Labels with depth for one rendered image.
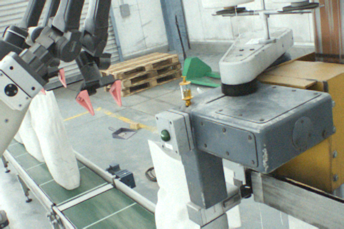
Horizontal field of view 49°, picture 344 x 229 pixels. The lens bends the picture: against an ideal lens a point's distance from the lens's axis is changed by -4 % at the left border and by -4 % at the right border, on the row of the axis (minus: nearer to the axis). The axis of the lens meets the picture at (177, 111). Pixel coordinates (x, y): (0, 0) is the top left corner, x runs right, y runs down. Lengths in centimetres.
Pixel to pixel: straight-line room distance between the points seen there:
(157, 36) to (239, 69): 882
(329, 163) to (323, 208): 16
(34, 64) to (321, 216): 82
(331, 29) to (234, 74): 37
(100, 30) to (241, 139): 61
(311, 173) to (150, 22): 870
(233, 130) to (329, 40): 51
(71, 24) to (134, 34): 829
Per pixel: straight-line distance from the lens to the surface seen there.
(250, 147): 78
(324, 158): 107
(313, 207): 97
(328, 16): 119
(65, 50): 113
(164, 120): 91
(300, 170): 114
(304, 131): 84
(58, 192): 293
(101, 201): 264
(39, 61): 111
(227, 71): 94
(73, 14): 112
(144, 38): 955
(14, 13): 839
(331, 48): 120
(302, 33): 727
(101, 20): 121
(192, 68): 660
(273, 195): 105
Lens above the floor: 161
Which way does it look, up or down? 18 degrees down
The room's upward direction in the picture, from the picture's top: 11 degrees counter-clockwise
